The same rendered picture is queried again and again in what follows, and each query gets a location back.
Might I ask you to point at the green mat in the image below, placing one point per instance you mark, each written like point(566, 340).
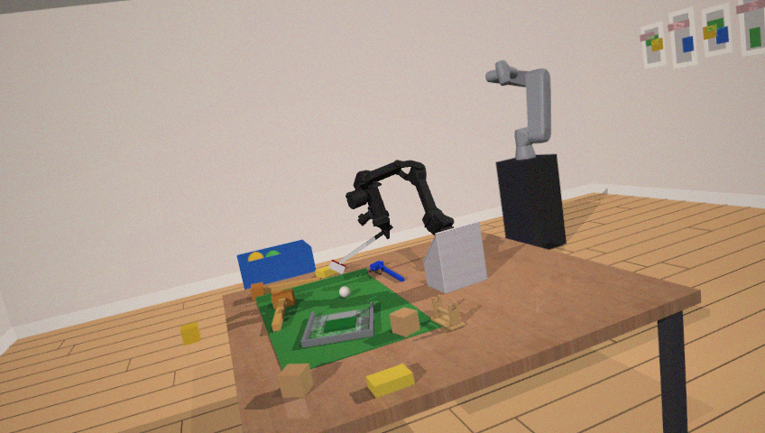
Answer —
point(326, 300)

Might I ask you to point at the blue putter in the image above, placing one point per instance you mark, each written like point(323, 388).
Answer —
point(379, 265)

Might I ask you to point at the tan cube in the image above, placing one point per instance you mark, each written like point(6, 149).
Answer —
point(405, 322)
point(295, 380)

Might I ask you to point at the yellow rectangular block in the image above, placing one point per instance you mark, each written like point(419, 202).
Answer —
point(324, 272)
point(390, 380)

